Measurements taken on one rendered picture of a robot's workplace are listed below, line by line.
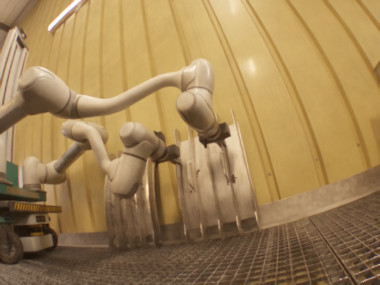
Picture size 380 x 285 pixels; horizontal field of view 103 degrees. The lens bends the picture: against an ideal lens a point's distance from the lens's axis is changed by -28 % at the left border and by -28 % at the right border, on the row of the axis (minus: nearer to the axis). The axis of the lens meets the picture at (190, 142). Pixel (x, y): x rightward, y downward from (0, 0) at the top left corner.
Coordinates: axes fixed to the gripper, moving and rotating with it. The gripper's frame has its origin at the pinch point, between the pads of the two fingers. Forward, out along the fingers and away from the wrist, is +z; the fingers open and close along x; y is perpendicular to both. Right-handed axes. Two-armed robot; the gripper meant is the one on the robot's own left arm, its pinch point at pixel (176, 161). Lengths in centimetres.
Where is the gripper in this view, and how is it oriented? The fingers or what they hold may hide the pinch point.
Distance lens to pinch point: 106.1
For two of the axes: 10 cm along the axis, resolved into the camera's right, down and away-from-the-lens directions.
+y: 1.2, 8.8, -4.6
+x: 8.9, -3.0, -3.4
